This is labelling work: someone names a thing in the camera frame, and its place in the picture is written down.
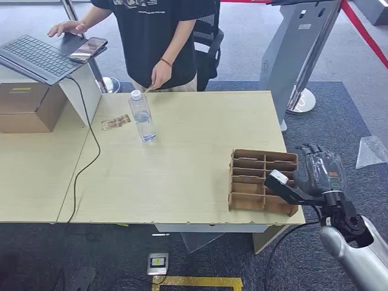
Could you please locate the person's right hand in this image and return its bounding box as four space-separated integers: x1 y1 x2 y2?
47 20 89 39

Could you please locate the person's left hand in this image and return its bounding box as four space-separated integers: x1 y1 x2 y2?
150 60 173 92

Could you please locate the chrome barrier pole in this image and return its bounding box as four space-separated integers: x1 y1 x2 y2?
286 0 346 112
60 0 107 94

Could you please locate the white laptop stand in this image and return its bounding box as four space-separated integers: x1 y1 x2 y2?
59 63 103 128

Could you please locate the clear plastic water bottle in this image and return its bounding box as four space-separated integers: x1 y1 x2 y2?
128 89 157 145

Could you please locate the brown cardboard box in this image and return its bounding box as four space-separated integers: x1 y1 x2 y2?
0 82 68 134

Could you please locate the printed card strip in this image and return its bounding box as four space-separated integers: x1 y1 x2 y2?
101 114 132 132

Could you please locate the red barrier belt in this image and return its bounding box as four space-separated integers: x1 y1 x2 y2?
220 0 388 70

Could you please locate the round chrome pole base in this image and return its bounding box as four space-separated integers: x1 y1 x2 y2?
286 87 316 116
96 76 122 95

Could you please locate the black smartphone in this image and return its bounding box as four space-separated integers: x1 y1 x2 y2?
68 36 109 64

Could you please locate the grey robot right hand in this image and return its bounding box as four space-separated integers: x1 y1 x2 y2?
292 143 348 198

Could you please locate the small silver floor device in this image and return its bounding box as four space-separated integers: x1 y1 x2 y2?
147 252 169 276

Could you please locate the brown wooden card rack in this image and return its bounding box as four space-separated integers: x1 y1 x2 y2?
227 149 300 218

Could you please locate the black office chair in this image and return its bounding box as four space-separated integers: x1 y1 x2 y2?
192 0 225 92

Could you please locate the grey kiosk stand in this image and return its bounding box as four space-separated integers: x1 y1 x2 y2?
258 0 343 133

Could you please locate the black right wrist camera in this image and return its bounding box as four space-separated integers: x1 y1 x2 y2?
263 169 324 208

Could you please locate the grey box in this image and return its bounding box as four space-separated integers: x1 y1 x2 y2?
353 0 388 27

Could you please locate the clear plastic bag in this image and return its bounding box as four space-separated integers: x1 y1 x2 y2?
355 135 388 170

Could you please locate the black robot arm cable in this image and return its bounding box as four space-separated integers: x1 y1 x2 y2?
263 219 322 291

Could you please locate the grey laptop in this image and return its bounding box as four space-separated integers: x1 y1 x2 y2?
0 33 108 86

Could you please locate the person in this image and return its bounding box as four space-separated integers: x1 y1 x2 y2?
47 0 220 94

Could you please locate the black power cable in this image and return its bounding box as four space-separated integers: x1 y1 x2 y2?
64 75 102 224

